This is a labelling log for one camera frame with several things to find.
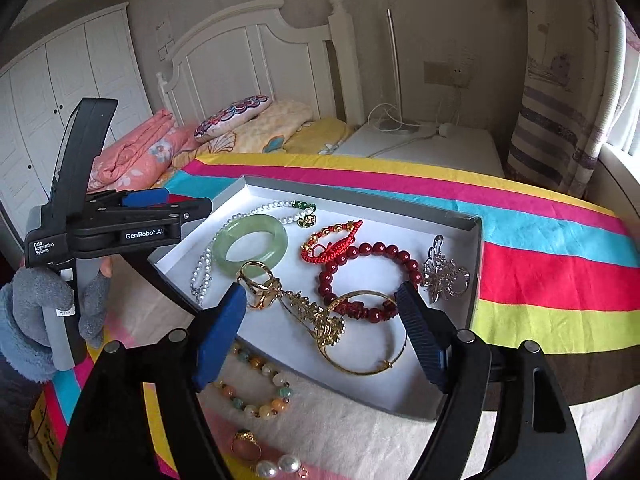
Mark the person's left hand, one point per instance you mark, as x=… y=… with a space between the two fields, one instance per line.
x=35 y=305

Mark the wall socket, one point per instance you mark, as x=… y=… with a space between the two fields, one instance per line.
x=445 y=74

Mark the green jade bangle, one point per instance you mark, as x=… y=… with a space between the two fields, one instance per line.
x=250 y=222

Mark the gold leaf brooch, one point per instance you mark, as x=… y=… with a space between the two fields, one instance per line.
x=325 y=330

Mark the striped colourful cloth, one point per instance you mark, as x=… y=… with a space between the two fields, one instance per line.
x=525 y=260

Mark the pale yellow floral pillow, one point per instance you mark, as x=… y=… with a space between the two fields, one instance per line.
x=280 y=120

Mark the white nightstand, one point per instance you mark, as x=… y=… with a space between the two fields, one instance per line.
x=450 y=150

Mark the white charger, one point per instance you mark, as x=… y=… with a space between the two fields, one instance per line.
x=446 y=129

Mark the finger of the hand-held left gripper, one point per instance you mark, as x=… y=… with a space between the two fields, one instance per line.
x=192 y=210
x=145 y=197

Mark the pearl earring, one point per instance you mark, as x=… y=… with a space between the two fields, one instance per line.
x=267 y=470
x=289 y=462

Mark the person's left forearm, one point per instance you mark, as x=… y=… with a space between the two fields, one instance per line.
x=20 y=355

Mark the white desk lamp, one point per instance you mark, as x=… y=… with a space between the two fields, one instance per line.
x=395 y=60

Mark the printed curtain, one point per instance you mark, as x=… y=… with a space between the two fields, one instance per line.
x=550 y=110

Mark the thin gold bangle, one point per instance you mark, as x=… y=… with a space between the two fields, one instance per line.
x=385 y=364

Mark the silver brooch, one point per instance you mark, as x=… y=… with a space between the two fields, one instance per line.
x=445 y=272

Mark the grey cardboard box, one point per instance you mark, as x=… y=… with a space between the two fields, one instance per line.
x=380 y=230

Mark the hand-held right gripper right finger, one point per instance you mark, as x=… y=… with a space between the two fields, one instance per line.
x=425 y=345

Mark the white wardrobe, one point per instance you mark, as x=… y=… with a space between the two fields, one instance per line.
x=50 y=90

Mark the yellow printed carton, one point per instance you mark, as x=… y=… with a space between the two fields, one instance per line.
x=42 y=420

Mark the pink floral folded quilt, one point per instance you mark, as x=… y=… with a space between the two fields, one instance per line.
x=135 y=155

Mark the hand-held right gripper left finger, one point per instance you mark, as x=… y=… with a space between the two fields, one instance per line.
x=220 y=340

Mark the embroidered pillow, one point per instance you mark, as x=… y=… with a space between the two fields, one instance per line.
x=230 y=115

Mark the white wooden headboard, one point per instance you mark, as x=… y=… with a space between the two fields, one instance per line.
x=225 y=55

